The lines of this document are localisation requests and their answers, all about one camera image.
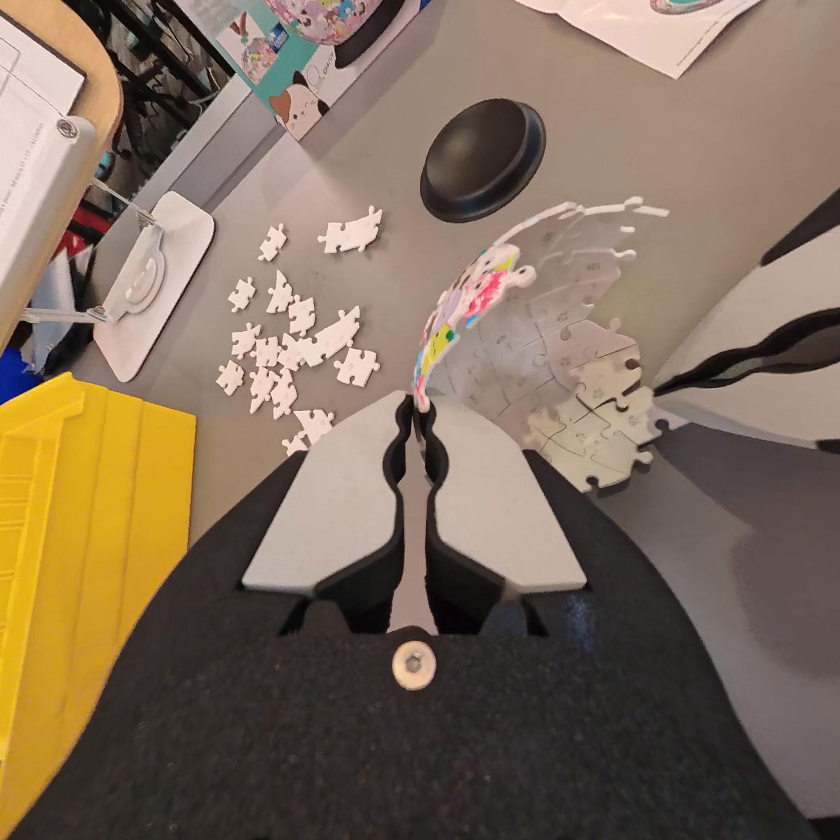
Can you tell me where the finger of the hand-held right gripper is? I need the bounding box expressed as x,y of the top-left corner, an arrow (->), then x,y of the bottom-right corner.
656,357 -> 840,452
653,226 -> 840,395

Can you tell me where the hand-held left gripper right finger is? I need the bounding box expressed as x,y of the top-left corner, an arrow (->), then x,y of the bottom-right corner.
420,400 -> 588,592

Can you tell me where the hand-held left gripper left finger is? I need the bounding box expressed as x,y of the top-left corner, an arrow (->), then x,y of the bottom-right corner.
241,390 -> 406,595

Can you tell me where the partly built colourful puzzle ball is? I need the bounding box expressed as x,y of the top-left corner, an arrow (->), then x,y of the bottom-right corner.
412,197 -> 670,493

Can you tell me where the group of white puzzle pieces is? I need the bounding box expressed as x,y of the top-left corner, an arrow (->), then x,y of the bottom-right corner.
217,206 -> 382,457

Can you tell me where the black round puzzle stand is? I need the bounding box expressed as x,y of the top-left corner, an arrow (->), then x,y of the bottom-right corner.
420,98 -> 547,223

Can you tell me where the printed puzzle box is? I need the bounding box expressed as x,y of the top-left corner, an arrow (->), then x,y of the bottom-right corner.
217,0 -> 421,142

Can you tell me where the yellow plastic bin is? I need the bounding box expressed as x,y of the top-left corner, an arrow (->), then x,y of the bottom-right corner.
0,372 -> 196,815

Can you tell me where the printed sticker sheet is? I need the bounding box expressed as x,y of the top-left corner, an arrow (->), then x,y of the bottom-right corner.
512,0 -> 765,80

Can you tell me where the clear glass holder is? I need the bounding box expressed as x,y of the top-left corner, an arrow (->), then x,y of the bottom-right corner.
26,177 -> 165,326

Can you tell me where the white flat pad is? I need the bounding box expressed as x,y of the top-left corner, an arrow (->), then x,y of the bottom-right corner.
93,190 -> 215,383

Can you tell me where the blue plastic bin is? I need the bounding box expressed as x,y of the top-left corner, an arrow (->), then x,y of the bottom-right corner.
0,348 -> 40,404

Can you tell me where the clear instruction sheet holder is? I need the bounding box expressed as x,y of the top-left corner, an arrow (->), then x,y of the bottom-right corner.
0,13 -> 99,303

